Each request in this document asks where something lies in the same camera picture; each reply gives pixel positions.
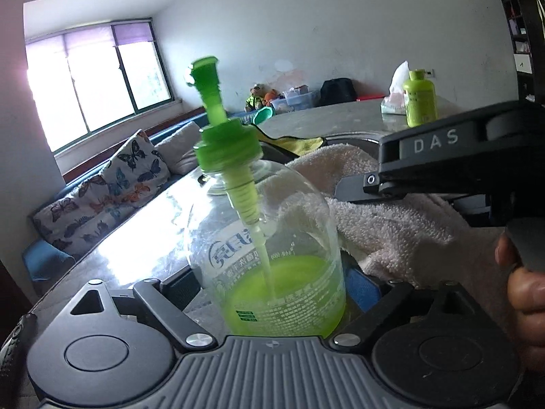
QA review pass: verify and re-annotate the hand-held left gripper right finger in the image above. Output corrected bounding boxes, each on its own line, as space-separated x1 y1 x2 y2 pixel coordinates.
331 263 470 347

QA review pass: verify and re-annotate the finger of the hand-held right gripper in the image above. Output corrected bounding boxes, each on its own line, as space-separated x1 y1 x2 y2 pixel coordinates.
334 172 410 204

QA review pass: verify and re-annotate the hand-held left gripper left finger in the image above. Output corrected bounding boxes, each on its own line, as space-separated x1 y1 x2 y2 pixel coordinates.
68 264 214 348

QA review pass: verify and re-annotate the pale pink towel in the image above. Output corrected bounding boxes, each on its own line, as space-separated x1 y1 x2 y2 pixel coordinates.
285 144 517 333

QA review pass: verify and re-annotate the clear pump bottle green soap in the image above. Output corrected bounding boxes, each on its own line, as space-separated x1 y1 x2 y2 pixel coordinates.
185 56 347 337

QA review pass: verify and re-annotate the person's right hand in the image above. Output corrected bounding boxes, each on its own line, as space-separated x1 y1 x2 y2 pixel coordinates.
496 230 545 376

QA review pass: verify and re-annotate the small green bottle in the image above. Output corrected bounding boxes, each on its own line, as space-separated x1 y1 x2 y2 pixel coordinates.
402 69 438 128

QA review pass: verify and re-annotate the yellow grey microfiber cloth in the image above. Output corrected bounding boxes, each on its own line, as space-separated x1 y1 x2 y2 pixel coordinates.
255 125 328 157

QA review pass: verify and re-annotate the tissue pack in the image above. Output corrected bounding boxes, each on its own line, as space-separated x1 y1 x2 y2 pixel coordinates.
380 60 411 115

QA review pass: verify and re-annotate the black bag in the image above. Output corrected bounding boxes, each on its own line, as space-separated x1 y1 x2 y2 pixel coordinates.
319 78 357 106

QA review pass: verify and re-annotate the clear plastic storage box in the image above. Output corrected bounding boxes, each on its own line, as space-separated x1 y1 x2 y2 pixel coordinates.
270 87 320 113

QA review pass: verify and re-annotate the green plastic basin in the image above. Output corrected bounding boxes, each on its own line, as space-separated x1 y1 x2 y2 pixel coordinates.
251 106 275 125

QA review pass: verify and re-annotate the butterfly print cushion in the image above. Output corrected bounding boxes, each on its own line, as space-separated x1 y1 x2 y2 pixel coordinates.
32 130 171 256

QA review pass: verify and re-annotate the teddy bear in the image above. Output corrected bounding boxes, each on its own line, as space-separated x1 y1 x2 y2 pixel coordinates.
245 84 267 110

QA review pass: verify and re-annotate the dark shelf unit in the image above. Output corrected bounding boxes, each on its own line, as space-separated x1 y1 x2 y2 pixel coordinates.
489 0 545 103

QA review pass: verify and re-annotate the blue sofa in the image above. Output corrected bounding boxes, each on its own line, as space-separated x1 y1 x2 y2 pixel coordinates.
23 111 209 283

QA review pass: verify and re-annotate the grey cushion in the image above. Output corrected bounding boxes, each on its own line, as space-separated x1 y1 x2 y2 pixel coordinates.
155 121 203 175

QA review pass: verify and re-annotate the black remote control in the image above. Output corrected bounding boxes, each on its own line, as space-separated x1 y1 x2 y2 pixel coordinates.
0 313 37 393

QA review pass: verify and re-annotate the window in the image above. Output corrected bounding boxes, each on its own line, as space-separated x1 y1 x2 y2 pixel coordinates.
23 19 177 152

